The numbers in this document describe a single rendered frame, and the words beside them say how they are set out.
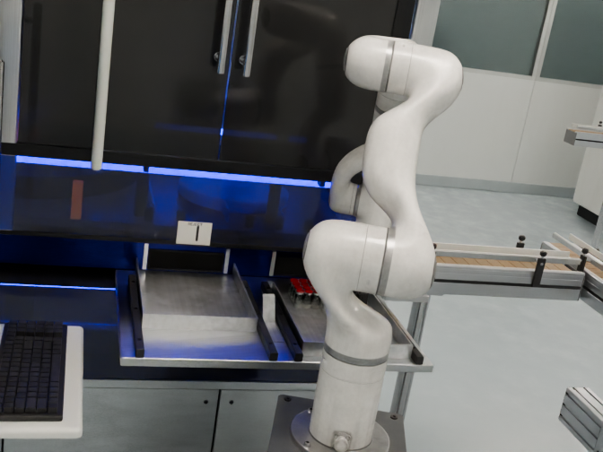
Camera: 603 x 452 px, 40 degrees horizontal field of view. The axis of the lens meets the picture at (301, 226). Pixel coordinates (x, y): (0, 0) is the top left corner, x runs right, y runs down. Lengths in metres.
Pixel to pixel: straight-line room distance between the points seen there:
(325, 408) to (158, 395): 0.82
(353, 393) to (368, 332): 0.12
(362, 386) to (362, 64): 0.59
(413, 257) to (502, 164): 6.25
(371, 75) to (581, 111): 6.37
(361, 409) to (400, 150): 0.47
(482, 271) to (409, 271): 1.09
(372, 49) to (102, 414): 1.23
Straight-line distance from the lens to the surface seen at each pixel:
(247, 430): 2.37
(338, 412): 1.52
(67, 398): 1.76
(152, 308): 1.98
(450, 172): 7.45
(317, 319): 2.03
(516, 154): 7.68
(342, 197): 1.93
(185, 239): 2.08
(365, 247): 1.41
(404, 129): 1.51
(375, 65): 1.58
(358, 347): 1.46
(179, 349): 1.81
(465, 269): 2.46
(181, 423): 2.33
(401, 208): 1.45
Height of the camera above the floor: 1.70
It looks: 18 degrees down
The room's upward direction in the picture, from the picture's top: 9 degrees clockwise
